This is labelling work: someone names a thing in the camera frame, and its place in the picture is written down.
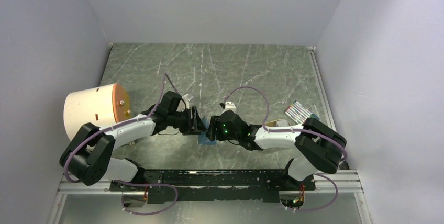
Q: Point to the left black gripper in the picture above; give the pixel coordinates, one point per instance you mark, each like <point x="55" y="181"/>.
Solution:
<point x="198" y="126"/>

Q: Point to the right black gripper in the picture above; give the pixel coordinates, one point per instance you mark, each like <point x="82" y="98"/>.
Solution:
<point x="214" y="123"/>

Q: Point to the blue leather card holder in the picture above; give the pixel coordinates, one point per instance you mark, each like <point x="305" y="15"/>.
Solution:
<point x="203" y="140"/>

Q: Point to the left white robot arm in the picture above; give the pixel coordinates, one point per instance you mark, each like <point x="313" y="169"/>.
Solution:
<point x="88" y="158"/>

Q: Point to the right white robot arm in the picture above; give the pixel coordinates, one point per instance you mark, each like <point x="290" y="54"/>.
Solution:
<point x="319" y="147"/>

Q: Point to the tan card tray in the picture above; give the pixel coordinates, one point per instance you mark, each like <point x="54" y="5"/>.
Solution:
<point x="271" y="123"/>

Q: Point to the credit cards stack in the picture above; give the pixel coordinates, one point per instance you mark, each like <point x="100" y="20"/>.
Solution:
<point x="282" y="123"/>

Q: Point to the coloured marker pack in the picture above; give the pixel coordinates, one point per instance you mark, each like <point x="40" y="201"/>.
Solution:
<point x="298" y="113"/>

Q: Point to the cream cylindrical container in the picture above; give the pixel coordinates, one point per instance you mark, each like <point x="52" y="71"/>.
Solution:
<point x="101" y="106"/>

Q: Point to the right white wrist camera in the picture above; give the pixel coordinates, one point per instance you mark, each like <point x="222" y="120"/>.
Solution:
<point x="228" y="105"/>

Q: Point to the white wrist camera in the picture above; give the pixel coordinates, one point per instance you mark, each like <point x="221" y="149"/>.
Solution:
<point x="187" y="98"/>
<point x="228" y="105"/>

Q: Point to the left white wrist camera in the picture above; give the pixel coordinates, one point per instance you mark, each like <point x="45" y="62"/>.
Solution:
<point x="187" y="98"/>

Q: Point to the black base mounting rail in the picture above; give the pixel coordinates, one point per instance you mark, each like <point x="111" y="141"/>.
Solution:
<point x="161" y="186"/>

